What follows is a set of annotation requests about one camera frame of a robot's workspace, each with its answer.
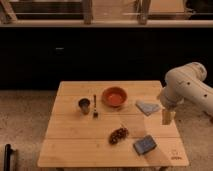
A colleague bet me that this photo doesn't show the wooden gripper finger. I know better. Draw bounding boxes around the wooden gripper finger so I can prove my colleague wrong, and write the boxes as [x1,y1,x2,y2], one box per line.
[162,109,176,125]

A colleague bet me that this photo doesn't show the blue sponge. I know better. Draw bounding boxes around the blue sponge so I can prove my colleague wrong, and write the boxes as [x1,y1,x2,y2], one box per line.
[133,135,157,155]

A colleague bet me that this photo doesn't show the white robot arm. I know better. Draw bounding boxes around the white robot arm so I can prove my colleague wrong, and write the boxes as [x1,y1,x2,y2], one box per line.
[158,62,213,125]

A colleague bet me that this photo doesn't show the red bowl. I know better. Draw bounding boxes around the red bowl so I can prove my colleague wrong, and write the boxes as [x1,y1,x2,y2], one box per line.
[101,87,127,107]

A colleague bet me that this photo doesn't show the grey folded cloth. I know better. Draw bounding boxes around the grey folded cloth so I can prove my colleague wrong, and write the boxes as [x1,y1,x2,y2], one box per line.
[135,100,160,116]

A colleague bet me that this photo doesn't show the bunch of dark grapes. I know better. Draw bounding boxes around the bunch of dark grapes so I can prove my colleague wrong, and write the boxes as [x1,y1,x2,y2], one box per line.
[108,127,129,145]

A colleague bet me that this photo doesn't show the wooden folding table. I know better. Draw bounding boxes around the wooden folding table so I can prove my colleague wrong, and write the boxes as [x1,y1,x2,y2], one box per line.
[38,81,189,168]

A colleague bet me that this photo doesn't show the dark metal cup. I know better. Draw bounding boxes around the dark metal cup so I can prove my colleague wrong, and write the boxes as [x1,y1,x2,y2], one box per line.
[78,98,90,114]

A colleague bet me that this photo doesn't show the black object on floor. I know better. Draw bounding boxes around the black object on floor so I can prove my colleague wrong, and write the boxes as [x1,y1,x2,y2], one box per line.
[3,144,15,171]

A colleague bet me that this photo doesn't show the wooden shelf rail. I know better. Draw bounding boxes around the wooden shelf rail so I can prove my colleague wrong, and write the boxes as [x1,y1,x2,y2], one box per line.
[0,0,213,29]

